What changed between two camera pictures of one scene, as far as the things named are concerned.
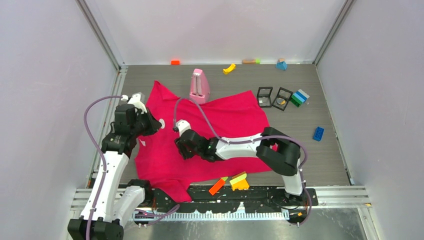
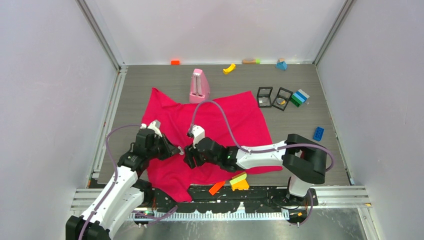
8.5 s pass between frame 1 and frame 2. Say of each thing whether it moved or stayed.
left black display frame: stayed
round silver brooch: moved
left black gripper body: moved
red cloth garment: stayed
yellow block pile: stayed
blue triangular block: stayed
